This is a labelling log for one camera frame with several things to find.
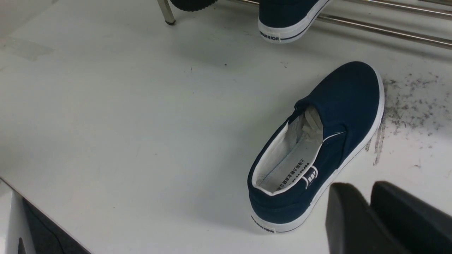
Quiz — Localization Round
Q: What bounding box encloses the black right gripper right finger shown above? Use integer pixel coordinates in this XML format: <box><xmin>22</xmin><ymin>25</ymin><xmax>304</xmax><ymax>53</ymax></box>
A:
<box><xmin>371</xmin><ymin>181</ymin><xmax>452</xmax><ymax>254</ymax></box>

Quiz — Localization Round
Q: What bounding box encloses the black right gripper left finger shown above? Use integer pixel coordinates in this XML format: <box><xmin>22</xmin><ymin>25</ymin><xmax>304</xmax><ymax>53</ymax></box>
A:
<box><xmin>326</xmin><ymin>183</ymin><xmax>410</xmax><ymax>254</ymax></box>

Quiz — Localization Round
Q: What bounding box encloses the navy slip-on shoe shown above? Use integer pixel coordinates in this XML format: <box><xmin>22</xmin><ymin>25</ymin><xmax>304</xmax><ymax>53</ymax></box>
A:
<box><xmin>258</xmin><ymin>0</ymin><xmax>330</xmax><ymax>44</ymax></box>
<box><xmin>247</xmin><ymin>61</ymin><xmax>385</xmax><ymax>234</ymax></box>

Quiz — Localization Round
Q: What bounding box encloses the stainless steel shoe rack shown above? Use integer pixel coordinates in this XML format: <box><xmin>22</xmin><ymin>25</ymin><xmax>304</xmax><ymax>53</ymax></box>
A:
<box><xmin>157</xmin><ymin>0</ymin><xmax>451</xmax><ymax>49</ymax></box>

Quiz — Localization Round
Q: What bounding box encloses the left black knit sneaker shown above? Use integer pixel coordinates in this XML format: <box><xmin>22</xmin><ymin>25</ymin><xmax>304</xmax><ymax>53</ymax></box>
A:
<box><xmin>171</xmin><ymin>0</ymin><xmax>217</xmax><ymax>12</ymax></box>

